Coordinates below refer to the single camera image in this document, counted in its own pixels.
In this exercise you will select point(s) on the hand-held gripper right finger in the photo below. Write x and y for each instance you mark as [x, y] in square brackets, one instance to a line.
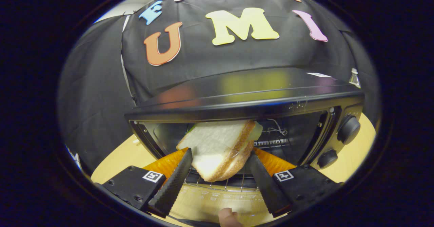
[268, 189]

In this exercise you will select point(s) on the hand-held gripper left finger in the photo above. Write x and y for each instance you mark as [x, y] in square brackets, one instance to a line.
[173, 186]

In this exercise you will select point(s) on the white bread sandwich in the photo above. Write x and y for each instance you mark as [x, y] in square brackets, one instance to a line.
[217, 142]

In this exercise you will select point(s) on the black toaster oven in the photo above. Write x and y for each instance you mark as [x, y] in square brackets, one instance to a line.
[237, 94]

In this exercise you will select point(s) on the green label drink bottle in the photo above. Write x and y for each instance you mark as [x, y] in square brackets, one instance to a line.
[354, 79]

